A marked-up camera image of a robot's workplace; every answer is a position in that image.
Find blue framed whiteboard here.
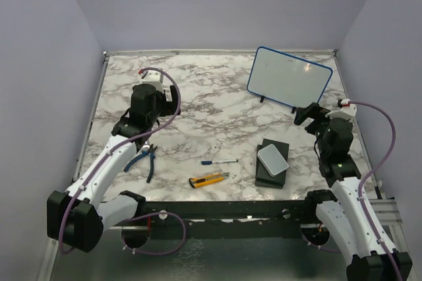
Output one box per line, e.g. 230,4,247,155
247,46,333,108

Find blue whiteboard marker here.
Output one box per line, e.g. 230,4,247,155
200,159,239,166

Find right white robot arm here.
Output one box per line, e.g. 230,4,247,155
294,99,412,280

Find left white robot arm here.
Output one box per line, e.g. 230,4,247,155
47,84,181,254

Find grey white eraser case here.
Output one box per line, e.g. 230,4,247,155
257,144,289,177

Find black box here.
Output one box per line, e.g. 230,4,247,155
255,139,289,189

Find yellow utility knife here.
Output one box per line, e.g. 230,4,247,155
189,172,229,189

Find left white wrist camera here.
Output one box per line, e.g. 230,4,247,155
138,68,164,93

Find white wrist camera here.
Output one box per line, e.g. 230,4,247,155
325,99,357,120
138,68,164,93

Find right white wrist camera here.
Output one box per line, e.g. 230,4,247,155
325,99,357,120

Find blue handled pliers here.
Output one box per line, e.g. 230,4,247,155
123,144,158,183

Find black mounting base rail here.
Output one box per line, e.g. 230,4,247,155
108,199,330,241

